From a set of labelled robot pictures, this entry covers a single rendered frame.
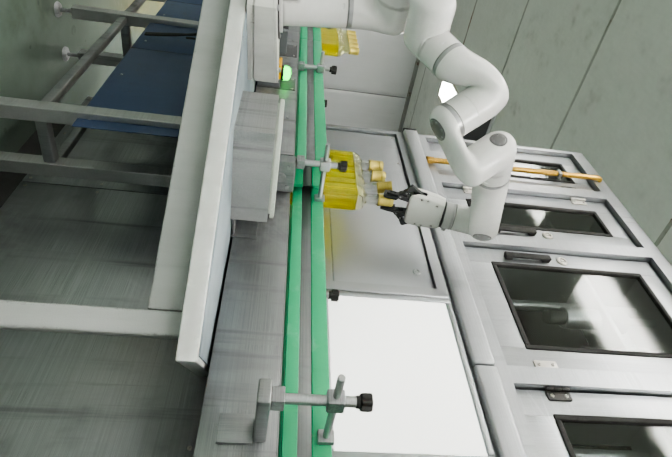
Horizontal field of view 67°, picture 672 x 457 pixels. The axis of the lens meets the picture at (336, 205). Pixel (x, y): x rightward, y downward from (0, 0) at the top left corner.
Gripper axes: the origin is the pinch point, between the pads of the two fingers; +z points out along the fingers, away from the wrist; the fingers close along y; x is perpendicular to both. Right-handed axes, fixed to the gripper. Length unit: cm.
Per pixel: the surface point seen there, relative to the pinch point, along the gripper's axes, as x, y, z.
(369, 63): -596, -174, 69
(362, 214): -7.4, -12.3, 6.8
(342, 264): 16.7, -12.8, 8.1
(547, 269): -9, -17, -52
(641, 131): -154, -21, -121
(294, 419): 74, 3, 7
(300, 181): 10.9, 6.3, 23.9
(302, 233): 27.9, 3.5, 18.3
